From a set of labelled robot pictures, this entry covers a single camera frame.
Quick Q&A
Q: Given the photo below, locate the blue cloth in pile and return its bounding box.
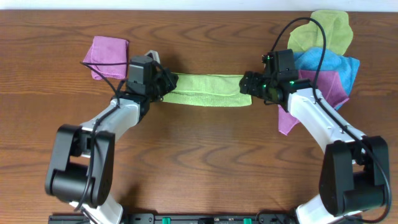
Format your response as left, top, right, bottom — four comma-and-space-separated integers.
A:
292, 47, 361, 111

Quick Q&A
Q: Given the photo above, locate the folded purple cloth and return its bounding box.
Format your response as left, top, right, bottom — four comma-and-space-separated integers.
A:
83, 36, 129, 80

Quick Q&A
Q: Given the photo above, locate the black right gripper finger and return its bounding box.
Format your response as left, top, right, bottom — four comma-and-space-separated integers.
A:
243, 71, 264, 82
239, 79, 264, 97

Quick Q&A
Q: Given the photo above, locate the purple cloth in pile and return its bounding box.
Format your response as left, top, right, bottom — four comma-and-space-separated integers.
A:
278, 71, 353, 136

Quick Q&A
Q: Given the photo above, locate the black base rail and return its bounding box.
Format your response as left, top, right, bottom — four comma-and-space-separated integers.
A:
48, 212, 299, 224

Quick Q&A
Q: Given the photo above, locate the light green microfiber cloth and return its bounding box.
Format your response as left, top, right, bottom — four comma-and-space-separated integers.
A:
163, 73, 252, 107

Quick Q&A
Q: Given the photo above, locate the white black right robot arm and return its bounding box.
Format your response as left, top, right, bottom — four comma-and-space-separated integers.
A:
239, 71, 392, 223

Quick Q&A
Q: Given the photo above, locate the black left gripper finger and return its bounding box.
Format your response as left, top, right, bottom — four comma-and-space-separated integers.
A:
152, 92, 168, 102
162, 68, 178, 92

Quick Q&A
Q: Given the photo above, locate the olive green cloth in pile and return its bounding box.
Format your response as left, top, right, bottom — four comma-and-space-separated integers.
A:
287, 10, 353, 55

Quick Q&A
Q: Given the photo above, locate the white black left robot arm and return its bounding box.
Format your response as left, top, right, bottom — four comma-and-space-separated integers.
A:
45, 61, 178, 223

